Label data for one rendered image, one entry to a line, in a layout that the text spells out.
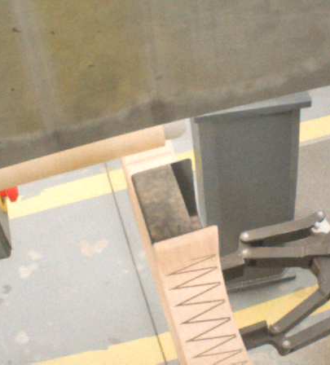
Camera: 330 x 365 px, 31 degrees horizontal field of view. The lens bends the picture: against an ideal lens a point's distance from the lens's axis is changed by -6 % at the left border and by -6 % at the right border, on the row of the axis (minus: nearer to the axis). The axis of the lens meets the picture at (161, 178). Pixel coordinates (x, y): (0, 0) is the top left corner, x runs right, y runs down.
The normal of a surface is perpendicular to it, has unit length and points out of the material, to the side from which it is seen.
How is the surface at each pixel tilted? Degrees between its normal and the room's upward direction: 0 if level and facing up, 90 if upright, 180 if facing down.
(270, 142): 90
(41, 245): 0
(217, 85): 90
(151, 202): 11
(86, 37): 90
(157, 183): 7
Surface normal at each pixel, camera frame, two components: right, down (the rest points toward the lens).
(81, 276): -0.11, -0.70
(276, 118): 0.12, 0.70
